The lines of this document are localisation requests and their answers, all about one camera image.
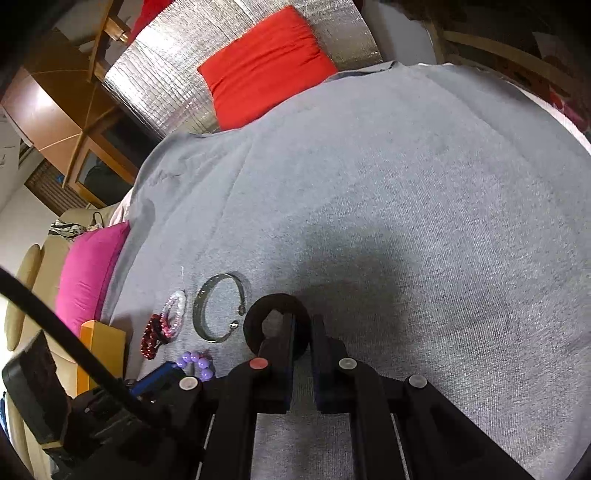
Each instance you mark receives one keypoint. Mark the pink pillow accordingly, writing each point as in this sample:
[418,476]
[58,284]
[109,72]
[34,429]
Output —
[90,272]

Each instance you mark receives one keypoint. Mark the silver bangle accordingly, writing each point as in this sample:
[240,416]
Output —
[202,318]

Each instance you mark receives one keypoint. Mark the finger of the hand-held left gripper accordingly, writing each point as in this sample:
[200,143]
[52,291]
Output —
[154,378]

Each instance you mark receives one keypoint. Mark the silver insulation sheet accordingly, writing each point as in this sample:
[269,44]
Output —
[161,83]

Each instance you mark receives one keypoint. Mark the grey blanket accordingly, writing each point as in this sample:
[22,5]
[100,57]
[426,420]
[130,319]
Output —
[369,184]

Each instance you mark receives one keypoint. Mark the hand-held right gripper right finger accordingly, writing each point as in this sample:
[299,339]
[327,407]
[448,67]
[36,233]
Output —
[323,378]

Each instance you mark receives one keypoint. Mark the red cloth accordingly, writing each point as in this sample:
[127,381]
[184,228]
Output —
[150,14]

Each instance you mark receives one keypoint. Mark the red pillow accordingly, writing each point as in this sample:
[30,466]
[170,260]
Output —
[268,64]

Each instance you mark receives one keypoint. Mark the wooden slat door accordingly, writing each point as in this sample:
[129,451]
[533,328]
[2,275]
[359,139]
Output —
[46,184]

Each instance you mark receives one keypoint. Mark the wooden railing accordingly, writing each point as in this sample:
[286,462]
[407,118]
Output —
[108,32]

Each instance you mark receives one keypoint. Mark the wooden cabinet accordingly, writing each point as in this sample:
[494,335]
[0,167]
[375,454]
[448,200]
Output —
[41,106]

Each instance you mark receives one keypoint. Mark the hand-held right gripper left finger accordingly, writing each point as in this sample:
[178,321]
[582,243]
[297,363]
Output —
[280,383]

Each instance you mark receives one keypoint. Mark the beige leather sofa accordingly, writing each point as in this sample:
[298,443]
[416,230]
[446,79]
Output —
[41,272]

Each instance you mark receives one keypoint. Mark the striped cloth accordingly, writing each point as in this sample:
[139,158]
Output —
[62,228]

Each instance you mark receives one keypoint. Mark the orange cardboard box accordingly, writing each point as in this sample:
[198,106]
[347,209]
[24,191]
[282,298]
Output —
[104,341]

